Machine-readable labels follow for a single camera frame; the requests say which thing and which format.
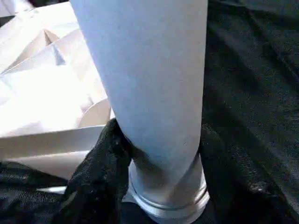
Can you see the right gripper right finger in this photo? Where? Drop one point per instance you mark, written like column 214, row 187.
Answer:
column 233, row 193

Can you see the white plastic table top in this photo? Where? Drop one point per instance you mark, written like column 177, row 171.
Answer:
column 35, row 81

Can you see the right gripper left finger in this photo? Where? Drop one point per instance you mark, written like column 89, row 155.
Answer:
column 98, row 182

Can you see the black work mat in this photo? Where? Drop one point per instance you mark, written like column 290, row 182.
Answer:
column 257, row 70

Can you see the white plastic table leg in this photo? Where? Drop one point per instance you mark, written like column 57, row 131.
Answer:
column 144, row 70

